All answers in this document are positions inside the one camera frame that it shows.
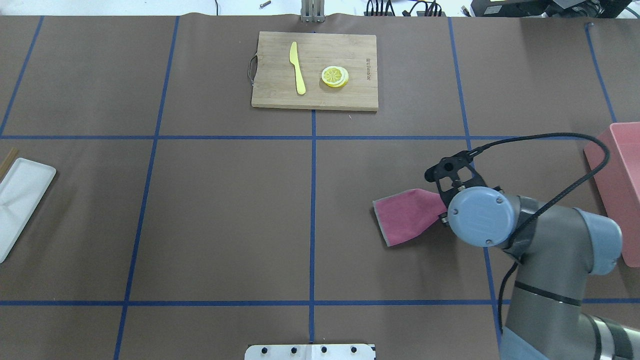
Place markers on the pink microfibre cloth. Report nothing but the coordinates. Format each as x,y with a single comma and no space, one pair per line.
404,216

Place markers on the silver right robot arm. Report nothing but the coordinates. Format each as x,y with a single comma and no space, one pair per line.
555,255

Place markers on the yellow lemon slices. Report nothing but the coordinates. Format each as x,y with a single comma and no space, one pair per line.
335,76

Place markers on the bamboo cutting board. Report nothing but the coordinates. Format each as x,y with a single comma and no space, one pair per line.
316,71

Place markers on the yellow plastic knife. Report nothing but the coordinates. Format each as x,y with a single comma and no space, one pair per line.
300,85

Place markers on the pink plastic bin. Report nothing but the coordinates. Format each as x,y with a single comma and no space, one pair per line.
618,188

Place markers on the white towel rack tray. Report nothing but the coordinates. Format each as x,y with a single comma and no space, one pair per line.
21,191

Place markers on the wooden rack rod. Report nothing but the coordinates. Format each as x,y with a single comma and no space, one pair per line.
8,162

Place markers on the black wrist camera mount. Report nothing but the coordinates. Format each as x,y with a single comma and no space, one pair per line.
449,168

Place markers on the aluminium frame post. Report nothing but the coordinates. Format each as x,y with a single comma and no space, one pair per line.
313,11

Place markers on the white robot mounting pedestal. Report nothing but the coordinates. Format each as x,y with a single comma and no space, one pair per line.
332,351

